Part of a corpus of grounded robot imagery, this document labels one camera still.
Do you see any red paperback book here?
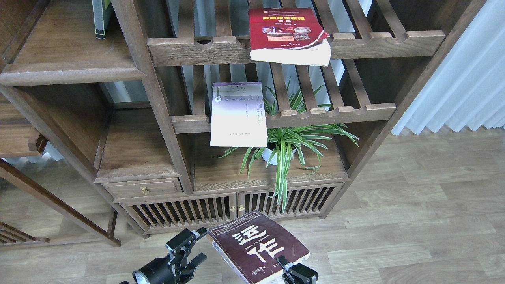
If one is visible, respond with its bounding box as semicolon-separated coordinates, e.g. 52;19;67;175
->
249;8;331;67

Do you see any dark maroon hardcover book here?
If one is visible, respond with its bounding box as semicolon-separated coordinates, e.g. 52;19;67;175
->
207;210;310;284

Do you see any white lavender paperback book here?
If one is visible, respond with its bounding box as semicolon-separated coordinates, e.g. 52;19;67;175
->
210;82;267;147

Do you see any white pleated curtain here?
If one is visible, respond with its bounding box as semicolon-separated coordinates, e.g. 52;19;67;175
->
391;0;505;135

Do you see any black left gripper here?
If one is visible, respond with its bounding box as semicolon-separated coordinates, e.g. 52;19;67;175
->
132;228;208;284

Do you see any green spider plant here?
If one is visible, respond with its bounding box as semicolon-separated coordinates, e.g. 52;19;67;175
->
224;100;358;211

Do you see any green spine book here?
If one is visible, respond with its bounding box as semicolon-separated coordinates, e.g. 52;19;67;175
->
92;0;113;39

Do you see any white plant pot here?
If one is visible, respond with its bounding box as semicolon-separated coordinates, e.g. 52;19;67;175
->
262;144;297;168

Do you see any dark wooden bookshelf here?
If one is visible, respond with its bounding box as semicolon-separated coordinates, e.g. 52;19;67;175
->
1;0;485;235

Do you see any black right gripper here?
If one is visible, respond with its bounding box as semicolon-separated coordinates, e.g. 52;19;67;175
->
276;256;319;284

